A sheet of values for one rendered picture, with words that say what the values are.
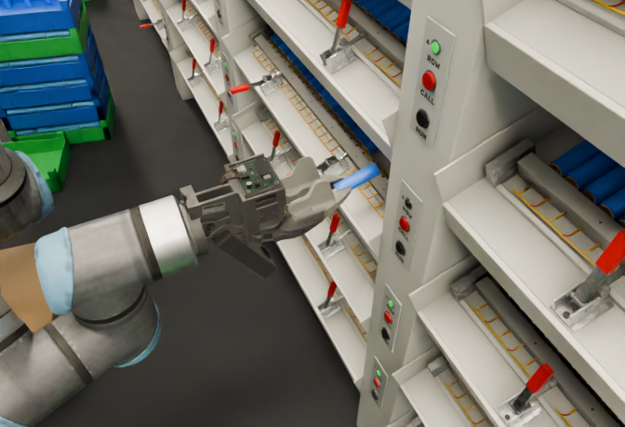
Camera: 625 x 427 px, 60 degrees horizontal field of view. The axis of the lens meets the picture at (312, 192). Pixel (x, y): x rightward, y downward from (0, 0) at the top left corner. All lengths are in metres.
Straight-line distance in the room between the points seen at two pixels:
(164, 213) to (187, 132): 1.27
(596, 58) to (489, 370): 0.39
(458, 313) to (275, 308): 0.73
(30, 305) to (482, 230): 1.01
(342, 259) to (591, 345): 0.58
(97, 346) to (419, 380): 0.46
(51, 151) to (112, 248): 1.34
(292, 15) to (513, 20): 0.48
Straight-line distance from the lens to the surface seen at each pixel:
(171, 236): 0.62
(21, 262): 1.40
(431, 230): 0.60
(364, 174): 0.72
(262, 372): 1.28
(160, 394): 1.29
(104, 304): 0.66
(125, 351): 0.74
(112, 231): 0.63
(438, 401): 0.87
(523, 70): 0.44
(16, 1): 1.95
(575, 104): 0.41
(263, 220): 0.67
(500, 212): 0.55
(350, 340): 1.12
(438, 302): 0.72
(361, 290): 0.95
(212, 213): 0.64
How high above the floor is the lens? 1.12
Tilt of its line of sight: 44 degrees down
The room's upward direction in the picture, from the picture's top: straight up
